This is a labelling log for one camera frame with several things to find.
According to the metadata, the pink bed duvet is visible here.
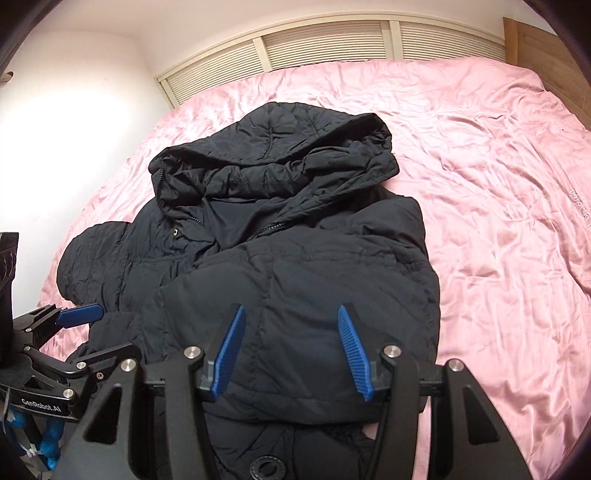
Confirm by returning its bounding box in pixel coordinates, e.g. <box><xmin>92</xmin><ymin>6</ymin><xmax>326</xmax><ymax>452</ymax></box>
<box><xmin>36</xmin><ymin>56</ymin><xmax>591</xmax><ymax>480</ymax></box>

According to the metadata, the white louvered wall panel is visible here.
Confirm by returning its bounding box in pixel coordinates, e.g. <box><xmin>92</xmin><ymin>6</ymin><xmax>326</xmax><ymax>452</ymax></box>
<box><xmin>156</xmin><ymin>14</ymin><xmax>505</xmax><ymax>108</ymax></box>

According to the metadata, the black hooded puffer coat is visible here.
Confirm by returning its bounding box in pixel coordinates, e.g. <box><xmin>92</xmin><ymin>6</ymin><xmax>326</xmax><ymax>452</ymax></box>
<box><xmin>56</xmin><ymin>103</ymin><xmax>441</xmax><ymax>479</ymax></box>

